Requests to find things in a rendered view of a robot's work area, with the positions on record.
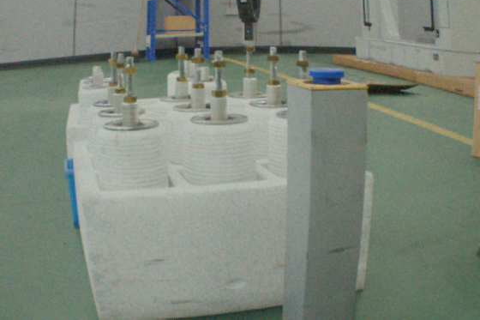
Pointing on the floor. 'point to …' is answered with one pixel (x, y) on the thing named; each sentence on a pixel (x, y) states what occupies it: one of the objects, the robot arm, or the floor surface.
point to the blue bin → (72, 190)
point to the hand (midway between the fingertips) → (249, 33)
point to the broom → (140, 20)
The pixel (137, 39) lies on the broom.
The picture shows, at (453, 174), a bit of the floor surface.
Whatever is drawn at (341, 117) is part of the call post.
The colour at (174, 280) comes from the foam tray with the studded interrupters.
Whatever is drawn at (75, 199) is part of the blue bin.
